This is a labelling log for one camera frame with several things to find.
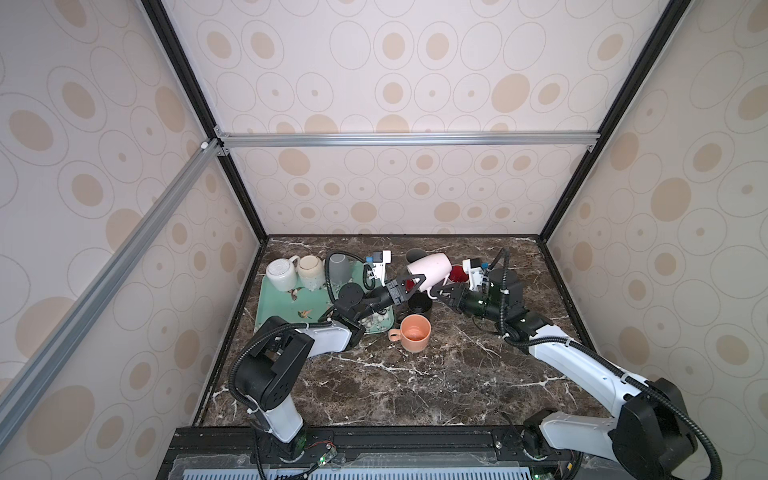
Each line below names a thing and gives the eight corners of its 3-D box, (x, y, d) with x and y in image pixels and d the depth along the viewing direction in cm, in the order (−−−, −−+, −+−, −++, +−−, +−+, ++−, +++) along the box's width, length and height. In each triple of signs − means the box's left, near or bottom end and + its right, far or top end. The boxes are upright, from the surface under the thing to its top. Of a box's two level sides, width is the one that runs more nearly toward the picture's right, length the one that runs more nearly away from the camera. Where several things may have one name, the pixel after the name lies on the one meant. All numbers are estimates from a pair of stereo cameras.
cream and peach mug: (388, 352, 91) (388, 340, 84) (388, 328, 96) (388, 314, 90) (429, 353, 91) (432, 340, 84) (427, 328, 97) (430, 314, 90)
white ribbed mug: (270, 290, 104) (263, 277, 98) (276, 268, 110) (270, 255, 104) (297, 290, 104) (291, 277, 98) (302, 268, 110) (297, 255, 104)
